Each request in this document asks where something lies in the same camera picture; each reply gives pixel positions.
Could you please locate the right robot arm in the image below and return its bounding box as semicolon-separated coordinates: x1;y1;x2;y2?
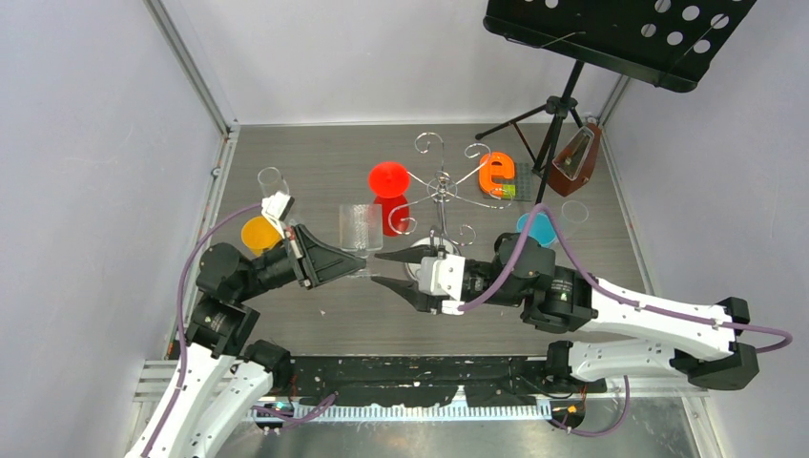
372;233;759;392

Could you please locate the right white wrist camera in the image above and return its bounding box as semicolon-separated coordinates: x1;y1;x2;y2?
417;254;466;316

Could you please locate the clear wine glass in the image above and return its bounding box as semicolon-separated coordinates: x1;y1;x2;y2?
257;166;291;199

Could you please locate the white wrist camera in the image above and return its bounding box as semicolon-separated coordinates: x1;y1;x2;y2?
417;254;466;316
260;191;295;239

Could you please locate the grey lego baseplate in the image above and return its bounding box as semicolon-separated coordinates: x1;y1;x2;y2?
506;162;534;201

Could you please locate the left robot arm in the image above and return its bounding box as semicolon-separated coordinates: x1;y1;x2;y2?
127;225;366;457

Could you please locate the yellow wine glass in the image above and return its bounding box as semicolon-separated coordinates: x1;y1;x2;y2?
240;216;282;256

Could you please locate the black music stand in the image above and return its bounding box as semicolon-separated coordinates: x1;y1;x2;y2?
483;0;754;201

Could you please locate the green lego brick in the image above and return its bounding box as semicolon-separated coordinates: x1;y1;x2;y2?
501;184;516;199

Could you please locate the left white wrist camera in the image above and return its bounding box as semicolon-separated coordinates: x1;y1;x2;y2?
260;191;295;239

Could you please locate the orange letter e toy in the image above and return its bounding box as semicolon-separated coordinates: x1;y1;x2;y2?
478;152;516;198

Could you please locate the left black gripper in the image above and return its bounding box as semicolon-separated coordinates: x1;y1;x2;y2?
238;220;366;299

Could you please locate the small clear glass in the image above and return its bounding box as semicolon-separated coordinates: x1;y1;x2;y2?
339;203;384;260

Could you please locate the chrome wine glass rack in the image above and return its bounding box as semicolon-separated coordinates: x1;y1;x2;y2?
400;132;515;255

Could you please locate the blue wine glass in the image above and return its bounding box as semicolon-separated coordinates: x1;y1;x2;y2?
529;213;557;248

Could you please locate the red wine glass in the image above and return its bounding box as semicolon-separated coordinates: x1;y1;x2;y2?
368;161;410;237

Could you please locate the brown wooden metronome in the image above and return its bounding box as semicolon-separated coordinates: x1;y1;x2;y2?
548;123;602;197

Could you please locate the clear champagne flute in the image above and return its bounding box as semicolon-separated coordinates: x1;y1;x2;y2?
556;200;590;241

